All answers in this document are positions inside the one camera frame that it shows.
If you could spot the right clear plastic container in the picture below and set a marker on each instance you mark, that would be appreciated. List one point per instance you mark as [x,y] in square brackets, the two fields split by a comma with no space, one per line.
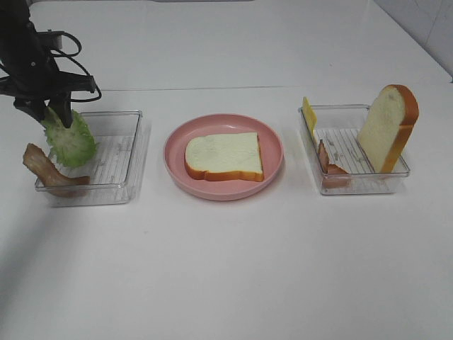
[337,127]

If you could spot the pink round plate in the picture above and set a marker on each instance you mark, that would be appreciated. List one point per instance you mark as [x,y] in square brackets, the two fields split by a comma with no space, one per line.
[271,148]

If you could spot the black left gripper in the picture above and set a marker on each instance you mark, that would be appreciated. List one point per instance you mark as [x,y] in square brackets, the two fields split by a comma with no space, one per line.
[40,66]

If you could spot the white bread slice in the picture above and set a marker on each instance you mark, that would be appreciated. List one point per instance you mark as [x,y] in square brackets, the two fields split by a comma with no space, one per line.
[388,126]
[225,157]

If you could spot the yellow cheese slice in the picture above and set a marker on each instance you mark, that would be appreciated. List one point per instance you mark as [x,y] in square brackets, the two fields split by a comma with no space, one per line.
[309,115]

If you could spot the brown bacon strip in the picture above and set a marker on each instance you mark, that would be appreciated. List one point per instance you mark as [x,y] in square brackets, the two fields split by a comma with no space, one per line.
[37,162]

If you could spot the pink bacon strip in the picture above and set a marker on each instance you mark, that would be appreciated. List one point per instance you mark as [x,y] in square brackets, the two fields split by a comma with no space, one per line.
[327,166]

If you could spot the green lettuce leaf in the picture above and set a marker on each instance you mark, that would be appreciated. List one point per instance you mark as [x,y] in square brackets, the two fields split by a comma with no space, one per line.
[73,146]

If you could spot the clear plastic container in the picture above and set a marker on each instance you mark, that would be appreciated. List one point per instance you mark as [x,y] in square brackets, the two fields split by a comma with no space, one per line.
[337,127]
[115,170]

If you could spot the left clear plastic container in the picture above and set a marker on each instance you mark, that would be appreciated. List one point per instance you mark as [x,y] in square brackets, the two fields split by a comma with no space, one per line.
[115,170]

